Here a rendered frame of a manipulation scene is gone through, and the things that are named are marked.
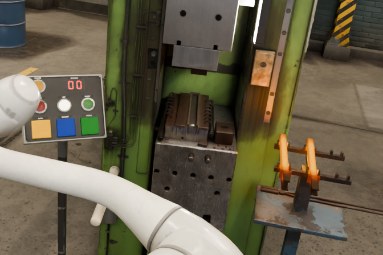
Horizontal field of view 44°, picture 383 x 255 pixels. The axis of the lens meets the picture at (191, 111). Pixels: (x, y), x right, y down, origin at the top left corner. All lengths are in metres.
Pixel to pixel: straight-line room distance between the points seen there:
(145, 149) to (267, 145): 0.62
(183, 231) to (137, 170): 1.68
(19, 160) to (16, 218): 2.31
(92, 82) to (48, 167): 1.20
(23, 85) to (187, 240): 0.50
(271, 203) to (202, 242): 1.43
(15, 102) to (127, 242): 1.81
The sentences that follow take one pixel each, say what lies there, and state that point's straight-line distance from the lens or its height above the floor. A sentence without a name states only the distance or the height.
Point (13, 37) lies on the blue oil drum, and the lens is 6.52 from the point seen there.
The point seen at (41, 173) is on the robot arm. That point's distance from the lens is 0.92.
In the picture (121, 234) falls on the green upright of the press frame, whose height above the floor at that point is 0.22.
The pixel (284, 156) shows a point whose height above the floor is 0.99.
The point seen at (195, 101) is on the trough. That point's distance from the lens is 2.47.
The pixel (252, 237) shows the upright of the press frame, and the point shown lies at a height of 0.30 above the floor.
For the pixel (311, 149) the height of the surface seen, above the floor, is 0.99.
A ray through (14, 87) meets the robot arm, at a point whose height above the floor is 1.53.
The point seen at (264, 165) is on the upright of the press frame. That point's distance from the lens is 2.45.
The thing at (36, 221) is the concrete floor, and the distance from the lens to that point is 3.19.
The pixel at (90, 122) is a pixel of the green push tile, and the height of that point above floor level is 1.02.
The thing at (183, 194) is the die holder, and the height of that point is 0.66.
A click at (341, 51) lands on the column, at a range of 7.73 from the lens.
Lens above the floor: 1.91
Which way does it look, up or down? 23 degrees down
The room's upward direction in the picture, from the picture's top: 7 degrees clockwise
